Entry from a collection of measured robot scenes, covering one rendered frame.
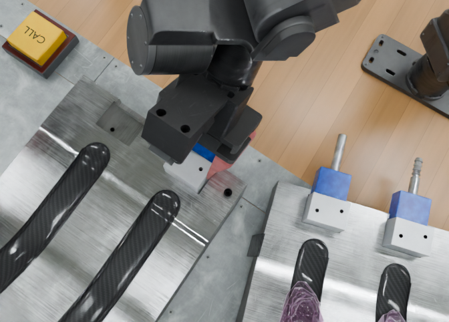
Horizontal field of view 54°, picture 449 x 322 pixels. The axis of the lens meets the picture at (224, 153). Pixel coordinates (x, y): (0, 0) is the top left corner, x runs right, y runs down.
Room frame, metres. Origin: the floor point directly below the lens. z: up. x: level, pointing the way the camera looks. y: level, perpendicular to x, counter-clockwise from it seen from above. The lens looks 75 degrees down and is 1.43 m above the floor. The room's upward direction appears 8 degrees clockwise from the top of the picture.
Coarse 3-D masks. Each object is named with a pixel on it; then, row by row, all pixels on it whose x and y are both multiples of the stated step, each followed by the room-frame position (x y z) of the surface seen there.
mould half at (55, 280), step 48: (96, 96) 0.20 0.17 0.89; (48, 144) 0.13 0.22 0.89; (144, 144) 0.15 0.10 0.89; (0, 192) 0.06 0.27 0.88; (48, 192) 0.07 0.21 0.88; (96, 192) 0.08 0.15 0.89; (144, 192) 0.08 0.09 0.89; (192, 192) 0.09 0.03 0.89; (240, 192) 0.10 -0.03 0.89; (0, 240) 0.00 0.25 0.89; (96, 240) 0.02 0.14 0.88; (192, 240) 0.03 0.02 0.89; (48, 288) -0.04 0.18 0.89; (144, 288) -0.03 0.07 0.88
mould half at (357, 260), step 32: (288, 192) 0.12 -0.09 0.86; (288, 224) 0.07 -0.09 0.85; (352, 224) 0.08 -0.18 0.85; (384, 224) 0.09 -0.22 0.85; (288, 256) 0.03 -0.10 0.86; (352, 256) 0.04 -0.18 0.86; (384, 256) 0.05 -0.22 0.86; (448, 256) 0.06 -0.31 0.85; (256, 288) -0.01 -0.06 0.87; (288, 288) -0.01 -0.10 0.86; (352, 288) 0.01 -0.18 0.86; (416, 288) 0.02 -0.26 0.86; (448, 288) 0.02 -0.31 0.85; (256, 320) -0.05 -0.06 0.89; (352, 320) -0.03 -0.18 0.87; (416, 320) -0.02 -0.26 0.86; (448, 320) -0.02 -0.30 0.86
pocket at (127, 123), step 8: (112, 104) 0.19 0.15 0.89; (120, 104) 0.20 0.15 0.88; (112, 112) 0.19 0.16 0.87; (120, 112) 0.19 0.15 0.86; (128, 112) 0.19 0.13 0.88; (104, 120) 0.17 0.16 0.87; (112, 120) 0.18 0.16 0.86; (120, 120) 0.18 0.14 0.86; (128, 120) 0.18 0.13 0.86; (136, 120) 0.18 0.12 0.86; (144, 120) 0.18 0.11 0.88; (104, 128) 0.17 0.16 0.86; (112, 128) 0.17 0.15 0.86; (120, 128) 0.17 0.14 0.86; (128, 128) 0.17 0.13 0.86; (136, 128) 0.17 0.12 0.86; (120, 136) 0.16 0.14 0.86; (128, 136) 0.16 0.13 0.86; (128, 144) 0.15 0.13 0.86
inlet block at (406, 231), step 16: (416, 160) 0.18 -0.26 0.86; (416, 176) 0.16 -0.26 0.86; (400, 192) 0.13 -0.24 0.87; (416, 192) 0.14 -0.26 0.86; (400, 208) 0.11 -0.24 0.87; (416, 208) 0.11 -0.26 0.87; (400, 224) 0.09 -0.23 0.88; (416, 224) 0.09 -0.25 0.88; (384, 240) 0.07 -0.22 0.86; (400, 240) 0.07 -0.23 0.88; (416, 240) 0.07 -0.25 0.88; (432, 240) 0.07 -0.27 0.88; (416, 256) 0.06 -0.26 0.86
